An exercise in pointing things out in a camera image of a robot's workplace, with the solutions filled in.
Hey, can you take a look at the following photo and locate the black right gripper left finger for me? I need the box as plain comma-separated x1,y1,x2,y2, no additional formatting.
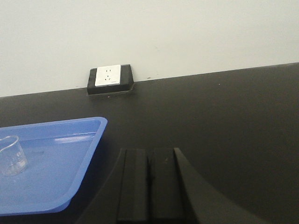
77,148,148,224

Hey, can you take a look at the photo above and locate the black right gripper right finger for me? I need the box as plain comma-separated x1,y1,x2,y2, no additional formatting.
150,148,264,224

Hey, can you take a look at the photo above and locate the blue plastic tray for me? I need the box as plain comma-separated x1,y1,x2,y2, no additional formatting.
0,117,107,216

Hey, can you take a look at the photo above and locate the white socket in black housing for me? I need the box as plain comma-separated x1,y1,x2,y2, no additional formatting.
87,64,134,95

